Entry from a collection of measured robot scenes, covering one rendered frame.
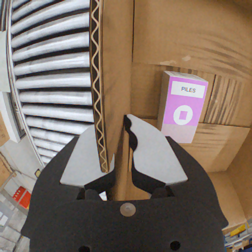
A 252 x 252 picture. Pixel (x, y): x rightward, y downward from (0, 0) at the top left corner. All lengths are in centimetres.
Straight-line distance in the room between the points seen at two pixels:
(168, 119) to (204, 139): 12
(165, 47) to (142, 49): 3
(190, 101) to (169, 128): 5
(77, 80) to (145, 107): 27
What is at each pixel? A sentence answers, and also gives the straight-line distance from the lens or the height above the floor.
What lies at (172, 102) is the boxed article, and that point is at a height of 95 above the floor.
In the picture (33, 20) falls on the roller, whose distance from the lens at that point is 57.
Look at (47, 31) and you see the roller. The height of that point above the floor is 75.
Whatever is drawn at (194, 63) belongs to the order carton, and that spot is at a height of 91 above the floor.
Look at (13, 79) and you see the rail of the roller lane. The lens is 68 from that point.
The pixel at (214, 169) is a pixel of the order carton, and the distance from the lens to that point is 39.
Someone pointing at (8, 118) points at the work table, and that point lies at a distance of 86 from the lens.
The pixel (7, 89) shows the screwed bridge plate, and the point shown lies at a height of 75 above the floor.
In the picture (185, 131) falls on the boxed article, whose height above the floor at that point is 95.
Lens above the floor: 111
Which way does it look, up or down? 57 degrees down
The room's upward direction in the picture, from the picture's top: 160 degrees counter-clockwise
